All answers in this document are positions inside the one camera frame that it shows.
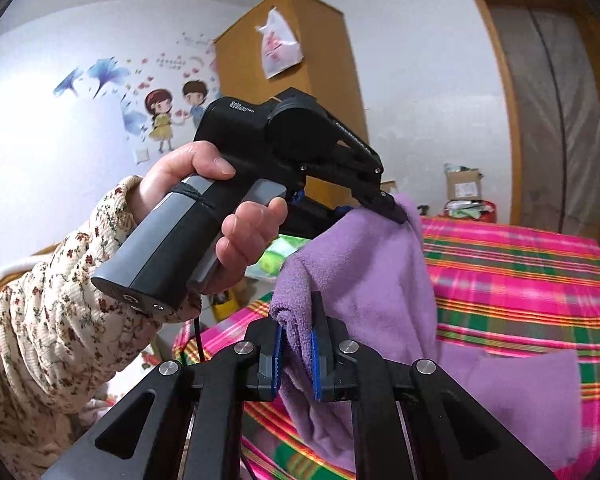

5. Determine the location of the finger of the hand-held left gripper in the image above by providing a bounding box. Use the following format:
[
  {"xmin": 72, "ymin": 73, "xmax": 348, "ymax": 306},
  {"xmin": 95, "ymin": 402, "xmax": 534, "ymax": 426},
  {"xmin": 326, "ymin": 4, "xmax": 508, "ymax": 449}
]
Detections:
[
  {"xmin": 280, "ymin": 192, "xmax": 351, "ymax": 238},
  {"xmin": 305, "ymin": 117, "xmax": 408, "ymax": 223}
]

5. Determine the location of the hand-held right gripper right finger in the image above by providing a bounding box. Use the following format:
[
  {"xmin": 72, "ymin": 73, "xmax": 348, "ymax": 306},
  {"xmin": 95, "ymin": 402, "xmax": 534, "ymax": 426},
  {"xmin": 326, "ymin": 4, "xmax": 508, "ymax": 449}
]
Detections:
[{"xmin": 310, "ymin": 292, "xmax": 556, "ymax": 480}]

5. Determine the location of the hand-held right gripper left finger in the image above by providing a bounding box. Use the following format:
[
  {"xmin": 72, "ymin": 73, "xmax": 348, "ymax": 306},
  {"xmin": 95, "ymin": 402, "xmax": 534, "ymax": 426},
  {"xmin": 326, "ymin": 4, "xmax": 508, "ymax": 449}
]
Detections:
[{"xmin": 40, "ymin": 317, "xmax": 281, "ymax": 480}]

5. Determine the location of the purple fleece garment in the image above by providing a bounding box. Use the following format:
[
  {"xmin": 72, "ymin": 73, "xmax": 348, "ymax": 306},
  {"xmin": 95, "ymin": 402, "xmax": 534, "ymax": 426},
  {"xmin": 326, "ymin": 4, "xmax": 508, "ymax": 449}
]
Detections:
[{"xmin": 269, "ymin": 191, "xmax": 583, "ymax": 475}]

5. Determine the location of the person's left forearm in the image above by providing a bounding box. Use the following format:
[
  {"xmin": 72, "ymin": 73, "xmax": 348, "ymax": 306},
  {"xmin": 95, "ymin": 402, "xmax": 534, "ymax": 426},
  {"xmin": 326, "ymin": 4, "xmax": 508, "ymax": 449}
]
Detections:
[{"xmin": 0, "ymin": 175, "xmax": 163, "ymax": 480}]

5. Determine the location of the person's left hand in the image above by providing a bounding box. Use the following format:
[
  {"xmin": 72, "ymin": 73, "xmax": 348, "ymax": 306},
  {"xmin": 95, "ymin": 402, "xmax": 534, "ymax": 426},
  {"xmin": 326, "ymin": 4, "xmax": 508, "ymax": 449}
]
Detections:
[{"xmin": 139, "ymin": 141, "xmax": 288, "ymax": 297}]

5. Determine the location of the lime green tissue pack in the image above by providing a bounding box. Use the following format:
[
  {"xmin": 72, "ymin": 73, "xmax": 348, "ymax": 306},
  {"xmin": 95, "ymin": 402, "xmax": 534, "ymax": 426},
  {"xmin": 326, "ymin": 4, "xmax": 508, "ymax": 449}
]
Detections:
[{"xmin": 260, "ymin": 236, "xmax": 308, "ymax": 279}]

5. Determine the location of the yellow bag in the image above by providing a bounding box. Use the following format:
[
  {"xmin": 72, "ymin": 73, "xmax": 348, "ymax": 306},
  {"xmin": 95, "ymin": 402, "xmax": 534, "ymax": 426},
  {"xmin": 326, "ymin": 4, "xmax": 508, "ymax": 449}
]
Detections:
[{"xmin": 211, "ymin": 291, "xmax": 237, "ymax": 322}]

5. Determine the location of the white plastic bag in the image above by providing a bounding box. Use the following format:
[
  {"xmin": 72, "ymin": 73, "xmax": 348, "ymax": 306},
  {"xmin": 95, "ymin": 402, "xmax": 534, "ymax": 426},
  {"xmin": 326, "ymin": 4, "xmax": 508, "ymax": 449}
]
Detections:
[{"xmin": 255, "ymin": 6, "xmax": 304, "ymax": 80}]

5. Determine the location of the red basket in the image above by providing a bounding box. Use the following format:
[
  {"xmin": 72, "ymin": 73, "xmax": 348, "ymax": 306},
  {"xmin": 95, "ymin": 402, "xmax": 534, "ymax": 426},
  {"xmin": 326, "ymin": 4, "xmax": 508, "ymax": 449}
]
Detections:
[{"xmin": 442, "ymin": 199, "xmax": 498, "ymax": 224}]

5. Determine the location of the brown cardboard box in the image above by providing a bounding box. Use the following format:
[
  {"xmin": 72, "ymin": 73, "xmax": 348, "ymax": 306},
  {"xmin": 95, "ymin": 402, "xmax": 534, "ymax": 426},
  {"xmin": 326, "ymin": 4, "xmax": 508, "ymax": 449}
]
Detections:
[{"xmin": 442, "ymin": 162, "xmax": 484, "ymax": 204}]

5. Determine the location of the wooden wardrobe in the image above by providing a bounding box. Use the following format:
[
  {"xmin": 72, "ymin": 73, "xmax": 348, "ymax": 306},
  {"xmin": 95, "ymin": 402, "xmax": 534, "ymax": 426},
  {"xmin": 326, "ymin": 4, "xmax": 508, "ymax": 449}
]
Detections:
[{"xmin": 213, "ymin": 0, "xmax": 372, "ymax": 202}]

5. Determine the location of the pink green plaid blanket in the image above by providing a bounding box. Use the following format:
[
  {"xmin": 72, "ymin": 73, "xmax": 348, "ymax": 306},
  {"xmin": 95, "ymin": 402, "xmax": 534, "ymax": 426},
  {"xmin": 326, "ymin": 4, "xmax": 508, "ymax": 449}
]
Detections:
[{"xmin": 171, "ymin": 215, "xmax": 600, "ymax": 480}]

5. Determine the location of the translucent door curtain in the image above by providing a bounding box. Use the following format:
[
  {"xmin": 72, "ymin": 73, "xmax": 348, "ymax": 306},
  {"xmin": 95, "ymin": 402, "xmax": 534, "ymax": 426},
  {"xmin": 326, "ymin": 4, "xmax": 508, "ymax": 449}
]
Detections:
[{"xmin": 490, "ymin": 5, "xmax": 600, "ymax": 241}]

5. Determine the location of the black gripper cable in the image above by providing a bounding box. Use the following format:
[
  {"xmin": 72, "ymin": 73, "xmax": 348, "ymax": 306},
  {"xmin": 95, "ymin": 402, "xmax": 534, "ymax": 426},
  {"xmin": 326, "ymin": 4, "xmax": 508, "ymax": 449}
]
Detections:
[{"xmin": 192, "ymin": 305, "xmax": 207, "ymax": 363}]

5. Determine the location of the cartoon wall sticker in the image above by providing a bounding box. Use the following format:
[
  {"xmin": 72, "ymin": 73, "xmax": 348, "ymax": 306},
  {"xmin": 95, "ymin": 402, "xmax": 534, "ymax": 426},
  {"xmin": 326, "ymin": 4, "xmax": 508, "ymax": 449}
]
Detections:
[{"xmin": 52, "ymin": 30, "xmax": 222, "ymax": 166}]

